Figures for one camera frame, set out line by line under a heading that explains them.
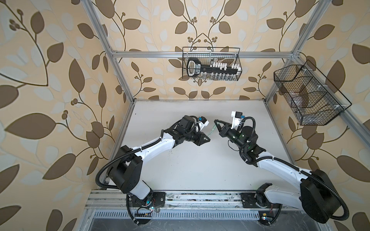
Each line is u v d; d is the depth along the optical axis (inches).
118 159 16.4
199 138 27.8
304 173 17.5
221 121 29.3
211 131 30.3
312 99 28.9
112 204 29.0
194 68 33.2
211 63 31.8
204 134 30.1
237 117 27.1
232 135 27.0
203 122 28.8
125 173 17.1
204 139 29.1
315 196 15.8
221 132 27.6
